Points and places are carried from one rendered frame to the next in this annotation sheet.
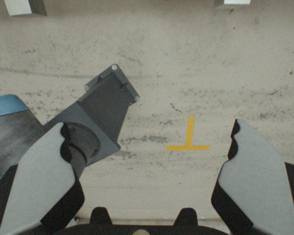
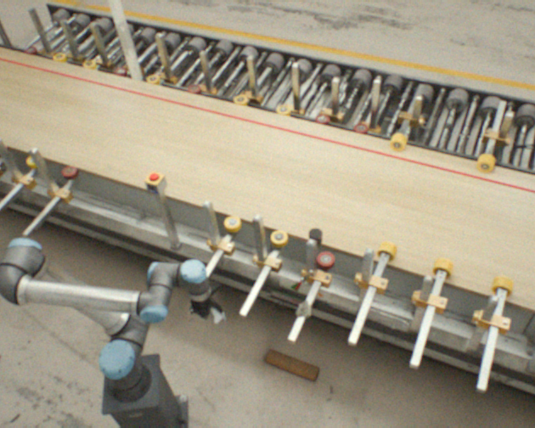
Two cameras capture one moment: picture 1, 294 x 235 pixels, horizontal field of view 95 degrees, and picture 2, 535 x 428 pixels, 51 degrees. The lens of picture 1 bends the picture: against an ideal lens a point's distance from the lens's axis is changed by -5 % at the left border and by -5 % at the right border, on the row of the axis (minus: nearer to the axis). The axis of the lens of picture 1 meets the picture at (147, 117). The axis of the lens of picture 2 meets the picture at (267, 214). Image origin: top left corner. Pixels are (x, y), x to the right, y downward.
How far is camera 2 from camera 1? 2.35 m
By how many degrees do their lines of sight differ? 66
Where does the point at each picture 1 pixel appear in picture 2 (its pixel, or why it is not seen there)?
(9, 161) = (134, 330)
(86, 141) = (146, 374)
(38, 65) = not seen: hidden behind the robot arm
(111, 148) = (152, 401)
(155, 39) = (242, 392)
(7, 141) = (141, 324)
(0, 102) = not seen: hidden behind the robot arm
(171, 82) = not seen: outside the picture
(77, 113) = (154, 360)
